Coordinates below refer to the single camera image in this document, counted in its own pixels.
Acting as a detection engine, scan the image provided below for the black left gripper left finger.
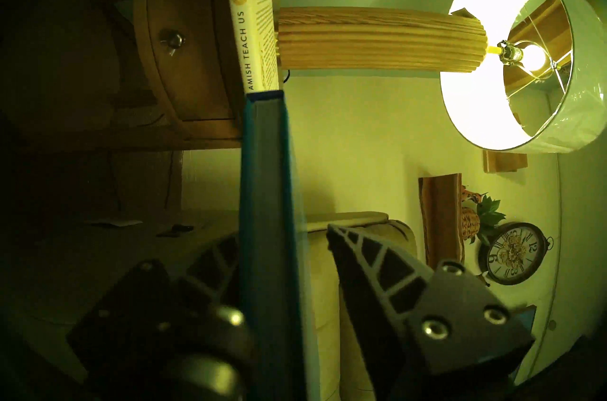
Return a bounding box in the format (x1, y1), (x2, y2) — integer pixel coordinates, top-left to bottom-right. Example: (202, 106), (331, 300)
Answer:
(66, 233), (241, 370)

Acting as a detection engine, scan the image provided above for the metal drawer knob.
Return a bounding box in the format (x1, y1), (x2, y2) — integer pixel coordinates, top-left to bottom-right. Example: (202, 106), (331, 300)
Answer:
(159, 28), (186, 57)

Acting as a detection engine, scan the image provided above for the live edge wooden wall shelf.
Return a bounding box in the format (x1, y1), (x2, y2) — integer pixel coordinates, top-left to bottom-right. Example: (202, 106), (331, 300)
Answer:
(418, 173), (466, 270)

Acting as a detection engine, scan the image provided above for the blue hardcover book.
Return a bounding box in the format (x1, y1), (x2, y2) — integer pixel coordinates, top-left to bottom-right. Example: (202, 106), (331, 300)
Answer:
(238, 90), (322, 401)

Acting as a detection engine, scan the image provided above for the small wooden wall block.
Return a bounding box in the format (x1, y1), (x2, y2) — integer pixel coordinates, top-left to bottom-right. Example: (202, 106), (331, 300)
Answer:
(482, 149), (529, 174)

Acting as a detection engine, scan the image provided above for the round dark wall clock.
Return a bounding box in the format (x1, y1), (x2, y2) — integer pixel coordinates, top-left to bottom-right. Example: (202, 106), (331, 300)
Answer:
(478, 222), (554, 286)

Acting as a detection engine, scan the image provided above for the green plant in woven basket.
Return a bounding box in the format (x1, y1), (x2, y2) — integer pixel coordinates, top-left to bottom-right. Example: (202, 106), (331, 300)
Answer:
(459, 194), (507, 246)

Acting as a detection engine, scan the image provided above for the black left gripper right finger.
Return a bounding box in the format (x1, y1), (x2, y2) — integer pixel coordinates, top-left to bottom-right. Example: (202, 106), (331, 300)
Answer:
(326, 224), (536, 401)

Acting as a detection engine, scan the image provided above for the cream paperback book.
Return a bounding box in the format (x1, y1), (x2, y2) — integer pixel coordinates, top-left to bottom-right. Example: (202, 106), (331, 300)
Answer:
(221, 0), (281, 95)

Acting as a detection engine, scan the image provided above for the lit light bulb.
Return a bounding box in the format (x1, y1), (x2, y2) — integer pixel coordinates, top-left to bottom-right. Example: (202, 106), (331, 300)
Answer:
(497, 39), (549, 73)

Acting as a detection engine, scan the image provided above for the round wooden side table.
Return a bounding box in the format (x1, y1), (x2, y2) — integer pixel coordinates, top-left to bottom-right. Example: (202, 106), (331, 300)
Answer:
(66, 0), (281, 154)

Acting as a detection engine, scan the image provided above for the beige leather sofa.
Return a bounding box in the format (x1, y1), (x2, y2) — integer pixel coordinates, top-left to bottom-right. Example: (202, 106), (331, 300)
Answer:
(303, 211), (419, 401)

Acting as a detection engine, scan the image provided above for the ribbed wooden lamp base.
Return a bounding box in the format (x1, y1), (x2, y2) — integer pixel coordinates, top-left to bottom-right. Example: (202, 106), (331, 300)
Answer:
(276, 6), (489, 74)

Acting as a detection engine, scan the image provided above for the white drum lamp shade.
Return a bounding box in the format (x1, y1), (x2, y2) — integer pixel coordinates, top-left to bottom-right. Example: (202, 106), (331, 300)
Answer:
(440, 0), (607, 154)

